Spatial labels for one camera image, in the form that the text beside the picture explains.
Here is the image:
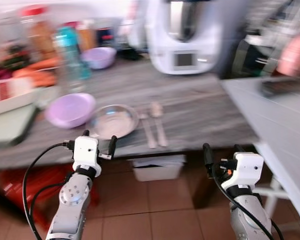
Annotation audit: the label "clear bottle with red cap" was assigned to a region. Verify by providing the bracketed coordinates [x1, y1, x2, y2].
[19, 5, 59, 62]

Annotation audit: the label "white table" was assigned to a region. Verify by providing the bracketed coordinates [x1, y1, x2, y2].
[221, 75, 300, 232]

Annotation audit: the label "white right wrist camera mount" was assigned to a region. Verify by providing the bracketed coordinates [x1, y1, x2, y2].
[233, 152, 265, 191]

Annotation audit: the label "white tray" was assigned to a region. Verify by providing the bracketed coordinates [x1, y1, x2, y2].
[0, 77, 61, 119]

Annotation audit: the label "white kitchen cooking machine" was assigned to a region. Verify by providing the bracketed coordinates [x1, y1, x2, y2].
[145, 0, 224, 76]

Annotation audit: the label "flat black object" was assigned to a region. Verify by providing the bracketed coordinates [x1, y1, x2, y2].
[261, 77, 300, 97]

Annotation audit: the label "red plastic stool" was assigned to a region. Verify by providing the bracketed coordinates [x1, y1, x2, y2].
[0, 164, 101, 232]

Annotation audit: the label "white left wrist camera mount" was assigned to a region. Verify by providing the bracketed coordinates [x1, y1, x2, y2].
[72, 136, 101, 171]

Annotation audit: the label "lavender blue plastic bowl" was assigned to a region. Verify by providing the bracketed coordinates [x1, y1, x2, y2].
[81, 46, 117, 70]

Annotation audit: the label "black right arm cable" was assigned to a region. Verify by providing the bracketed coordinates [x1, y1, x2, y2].
[211, 170, 286, 240]

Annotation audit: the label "pink container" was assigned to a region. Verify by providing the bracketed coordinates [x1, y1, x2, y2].
[277, 33, 300, 78]

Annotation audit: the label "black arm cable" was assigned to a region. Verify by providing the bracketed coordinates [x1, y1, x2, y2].
[22, 141, 76, 240]
[211, 170, 286, 240]

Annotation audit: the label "lilac plastic bowl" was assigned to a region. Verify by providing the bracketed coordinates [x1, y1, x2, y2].
[45, 92, 97, 130]

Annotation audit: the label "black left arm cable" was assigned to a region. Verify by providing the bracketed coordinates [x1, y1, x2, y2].
[22, 141, 76, 240]

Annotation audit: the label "orange carrots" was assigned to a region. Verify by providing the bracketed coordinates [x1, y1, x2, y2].
[12, 57, 61, 89]

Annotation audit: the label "shiny steel plate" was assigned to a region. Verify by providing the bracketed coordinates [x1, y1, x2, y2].
[88, 104, 140, 140]

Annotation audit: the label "white plastic box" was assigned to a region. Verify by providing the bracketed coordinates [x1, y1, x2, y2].
[131, 154, 186, 182]

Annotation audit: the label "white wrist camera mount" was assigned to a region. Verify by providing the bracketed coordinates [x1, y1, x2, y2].
[72, 136, 101, 171]
[233, 152, 265, 191]

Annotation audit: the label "green cutting board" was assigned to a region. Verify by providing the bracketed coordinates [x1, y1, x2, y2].
[0, 104, 39, 149]

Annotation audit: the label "steel fork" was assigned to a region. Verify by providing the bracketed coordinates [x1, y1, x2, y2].
[138, 112, 158, 150]

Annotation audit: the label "teal water bottle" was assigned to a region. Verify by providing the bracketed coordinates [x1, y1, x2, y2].
[54, 25, 91, 94]

